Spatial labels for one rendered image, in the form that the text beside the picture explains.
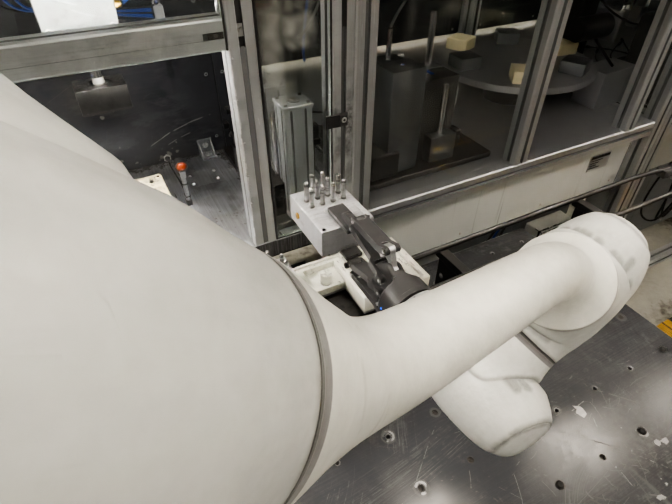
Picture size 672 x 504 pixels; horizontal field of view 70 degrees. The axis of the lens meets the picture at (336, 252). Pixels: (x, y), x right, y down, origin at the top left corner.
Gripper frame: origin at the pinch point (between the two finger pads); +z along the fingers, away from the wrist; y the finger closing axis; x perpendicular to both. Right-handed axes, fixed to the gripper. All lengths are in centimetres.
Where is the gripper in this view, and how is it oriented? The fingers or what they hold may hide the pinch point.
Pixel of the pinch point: (344, 230)
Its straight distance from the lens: 78.9
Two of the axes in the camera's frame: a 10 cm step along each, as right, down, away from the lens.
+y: 0.1, -7.6, -6.5
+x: -8.9, 2.9, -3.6
